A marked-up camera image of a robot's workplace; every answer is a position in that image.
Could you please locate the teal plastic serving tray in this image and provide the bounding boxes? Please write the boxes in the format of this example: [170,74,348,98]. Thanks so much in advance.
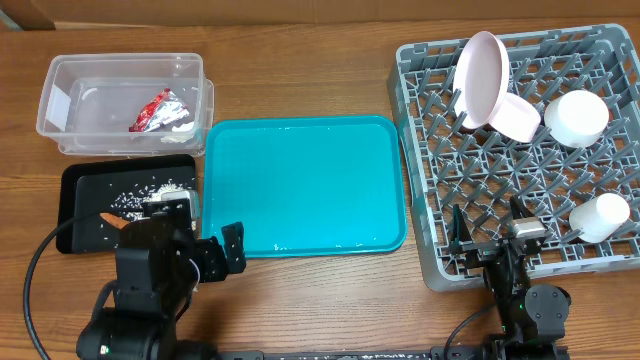
[201,115,408,258]

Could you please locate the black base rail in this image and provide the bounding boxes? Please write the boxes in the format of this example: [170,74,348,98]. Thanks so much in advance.
[217,346,571,360]

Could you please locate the small white cup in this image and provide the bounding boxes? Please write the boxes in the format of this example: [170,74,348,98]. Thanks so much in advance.
[569,193,630,243]

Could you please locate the white rice pile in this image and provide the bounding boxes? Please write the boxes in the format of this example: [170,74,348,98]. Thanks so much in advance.
[109,179,193,223]

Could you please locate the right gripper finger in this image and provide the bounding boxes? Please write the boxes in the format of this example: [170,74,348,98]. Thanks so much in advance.
[509,195,535,221]
[448,204,472,250]

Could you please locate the black plastic tray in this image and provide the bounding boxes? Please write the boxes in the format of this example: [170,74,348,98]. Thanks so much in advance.
[56,155,197,254]

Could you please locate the orange carrot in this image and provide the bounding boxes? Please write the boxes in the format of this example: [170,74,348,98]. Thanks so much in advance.
[100,212,129,230]

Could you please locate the pink plate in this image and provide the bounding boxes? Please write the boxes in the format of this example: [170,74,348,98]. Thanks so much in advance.
[453,31,509,130]

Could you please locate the clear plastic bin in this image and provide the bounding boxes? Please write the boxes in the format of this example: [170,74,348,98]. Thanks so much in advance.
[36,53,214,156]

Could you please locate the grey dishwasher rack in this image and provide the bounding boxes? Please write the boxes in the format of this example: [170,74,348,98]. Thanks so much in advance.
[388,24,639,291]

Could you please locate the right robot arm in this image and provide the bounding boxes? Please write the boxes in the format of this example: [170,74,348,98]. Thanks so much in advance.
[442,196,571,360]

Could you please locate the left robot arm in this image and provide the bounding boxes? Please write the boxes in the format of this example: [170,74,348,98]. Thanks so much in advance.
[76,199,246,359]

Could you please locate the large white bowl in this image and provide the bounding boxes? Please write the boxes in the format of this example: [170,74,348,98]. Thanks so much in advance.
[544,90,610,148]

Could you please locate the red foil snack wrapper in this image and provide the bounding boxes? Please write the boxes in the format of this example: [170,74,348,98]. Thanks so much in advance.
[129,88,190,133]

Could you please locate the cardboard box wall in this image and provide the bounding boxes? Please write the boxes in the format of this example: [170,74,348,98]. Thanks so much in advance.
[1,0,639,30]

